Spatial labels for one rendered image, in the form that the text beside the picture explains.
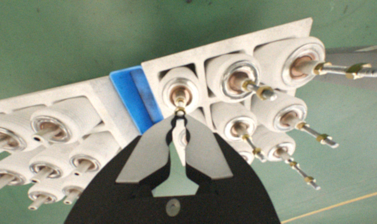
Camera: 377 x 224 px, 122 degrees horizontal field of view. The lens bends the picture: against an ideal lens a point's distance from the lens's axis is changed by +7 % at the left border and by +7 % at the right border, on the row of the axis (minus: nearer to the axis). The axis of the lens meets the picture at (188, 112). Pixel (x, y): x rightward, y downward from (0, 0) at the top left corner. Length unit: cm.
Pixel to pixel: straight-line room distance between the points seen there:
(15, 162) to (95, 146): 24
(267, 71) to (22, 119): 57
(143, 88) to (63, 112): 25
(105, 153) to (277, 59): 47
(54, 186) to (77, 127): 32
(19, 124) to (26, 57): 33
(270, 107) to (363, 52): 19
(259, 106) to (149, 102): 42
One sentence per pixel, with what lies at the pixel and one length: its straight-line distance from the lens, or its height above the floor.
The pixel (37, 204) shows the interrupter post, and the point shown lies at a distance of 66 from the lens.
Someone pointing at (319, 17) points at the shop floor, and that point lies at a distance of 67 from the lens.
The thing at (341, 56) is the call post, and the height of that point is 20.
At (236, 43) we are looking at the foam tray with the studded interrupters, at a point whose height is 18.
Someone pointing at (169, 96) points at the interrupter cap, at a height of 25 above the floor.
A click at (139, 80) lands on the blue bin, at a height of 0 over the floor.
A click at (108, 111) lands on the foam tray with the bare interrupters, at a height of 17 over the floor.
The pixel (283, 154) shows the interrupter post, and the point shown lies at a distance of 41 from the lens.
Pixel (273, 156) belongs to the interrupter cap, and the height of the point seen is 25.
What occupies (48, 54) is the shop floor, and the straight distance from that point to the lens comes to 66.
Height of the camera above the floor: 45
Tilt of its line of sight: 62 degrees down
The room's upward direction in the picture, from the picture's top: 174 degrees clockwise
